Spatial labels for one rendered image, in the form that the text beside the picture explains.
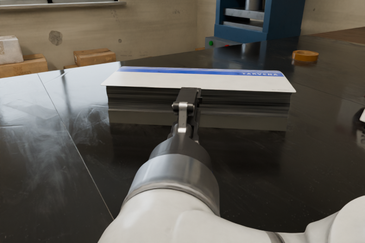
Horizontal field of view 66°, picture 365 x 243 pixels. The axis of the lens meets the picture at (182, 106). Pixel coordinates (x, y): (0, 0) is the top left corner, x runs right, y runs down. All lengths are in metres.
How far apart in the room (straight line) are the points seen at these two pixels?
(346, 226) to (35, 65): 2.95
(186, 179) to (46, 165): 0.36
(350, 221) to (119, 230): 0.14
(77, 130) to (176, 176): 0.44
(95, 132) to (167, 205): 0.44
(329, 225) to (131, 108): 0.51
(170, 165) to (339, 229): 0.14
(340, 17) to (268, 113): 2.15
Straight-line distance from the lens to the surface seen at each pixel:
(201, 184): 0.25
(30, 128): 0.71
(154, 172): 0.26
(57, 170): 0.54
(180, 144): 0.30
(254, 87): 0.60
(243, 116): 0.62
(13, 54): 3.06
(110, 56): 3.19
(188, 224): 0.20
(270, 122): 0.64
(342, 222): 0.19
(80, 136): 0.63
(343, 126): 0.74
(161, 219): 0.20
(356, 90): 0.99
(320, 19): 2.82
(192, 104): 0.33
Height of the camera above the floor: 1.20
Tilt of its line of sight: 24 degrees down
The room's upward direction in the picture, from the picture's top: straight up
